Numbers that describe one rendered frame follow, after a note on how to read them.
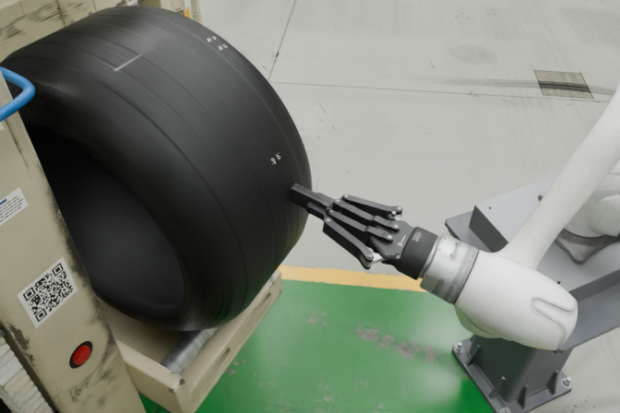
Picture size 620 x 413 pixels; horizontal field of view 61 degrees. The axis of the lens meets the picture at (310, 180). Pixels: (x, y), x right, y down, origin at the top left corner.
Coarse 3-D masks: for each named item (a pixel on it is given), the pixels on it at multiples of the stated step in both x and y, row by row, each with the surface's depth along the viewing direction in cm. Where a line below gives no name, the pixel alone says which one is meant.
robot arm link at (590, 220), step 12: (612, 180) 127; (600, 192) 128; (612, 192) 127; (588, 204) 132; (600, 204) 130; (612, 204) 128; (576, 216) 136; (588, 216) 134; (600, 216) 131; (612, 216) 129; (564, 228) 142; (576, 228) 139; (588, 228) 137; (600, 228) 134; (612, 228) 131
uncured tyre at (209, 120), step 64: (0, 64) 80; (64, 64) 73; (128, 64) 74; (192, 64) 78; (64, 128) 73; (128, 128) 70; (192, 128) 73; (256, 128) 80; (64, 192) 113; (128, 192) 123; (192, 192) 72; (256, 192) 79; (128, 256) 117; (192, 256) 77; (256, 256) 81; (192, 320) 90
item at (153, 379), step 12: (120, 348) 97; (132, 348) 97; (132, 360) 95; (144, 360) 95; (132, 372) 97; (144, 372) 94; (156, 372) 94; (168, 372) 94; (144, 384) 98; (156, 384) 94; (168, 384) 92; (180, 384) 92; (156, 396) 98; (168, 396) 95; (180, 396) 94; (180, 408) 96
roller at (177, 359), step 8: (216, 328) 106; (184, 336) 102; (192, 336) 102; (200, 336) 103; (208, 336) 104; (176, 344) 101; (184, 344) 101; (192, 344) 101; (200, 344) 102; (176, 352) 100; (184, 352) 100; (192, 352) 101; (168, 360) 98; (176, 360) 98; (184, 360) 99; (168, 368) 97; (176, 368) 98; (184, 368) 99
